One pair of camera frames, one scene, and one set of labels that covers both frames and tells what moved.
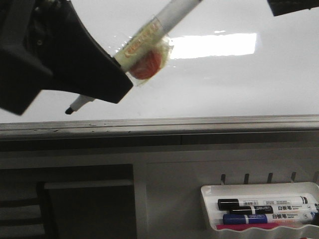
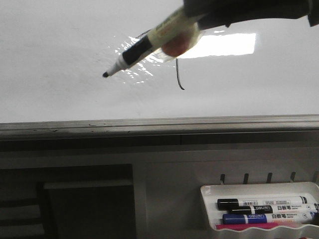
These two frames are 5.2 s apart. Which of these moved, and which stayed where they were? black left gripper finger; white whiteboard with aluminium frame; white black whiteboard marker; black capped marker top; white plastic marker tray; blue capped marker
Moved: white black whiteboard marker; black left gripper finger
Stayed: white plastic marker tray; black capped marker top; white whiteboard with aluminium frame; blue capped marker
